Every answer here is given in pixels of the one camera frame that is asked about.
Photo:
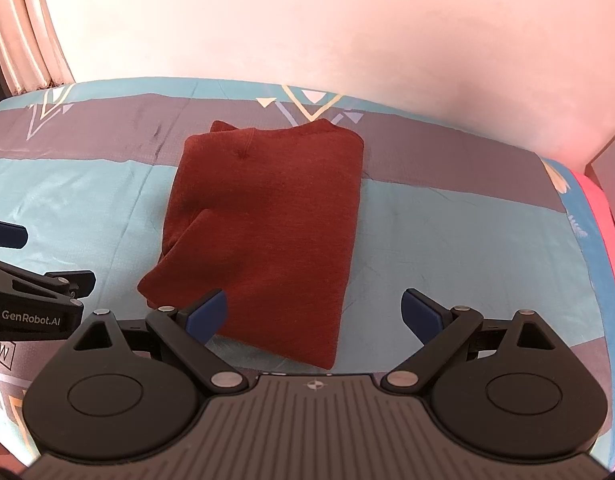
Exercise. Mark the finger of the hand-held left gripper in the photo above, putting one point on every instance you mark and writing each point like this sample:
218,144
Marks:
42,285
7,234

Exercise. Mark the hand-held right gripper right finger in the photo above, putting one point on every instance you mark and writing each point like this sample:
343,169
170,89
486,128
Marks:
420,315

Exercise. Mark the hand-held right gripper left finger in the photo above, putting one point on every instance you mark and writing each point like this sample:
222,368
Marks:
207,315

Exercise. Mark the red knit sweater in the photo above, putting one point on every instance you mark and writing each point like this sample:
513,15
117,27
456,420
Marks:
267,220

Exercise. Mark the teal grey patterned bed sheet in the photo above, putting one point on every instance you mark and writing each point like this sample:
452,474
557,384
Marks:
437,240

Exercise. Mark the pale patterned curtain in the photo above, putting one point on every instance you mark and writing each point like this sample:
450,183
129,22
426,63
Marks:
27,25

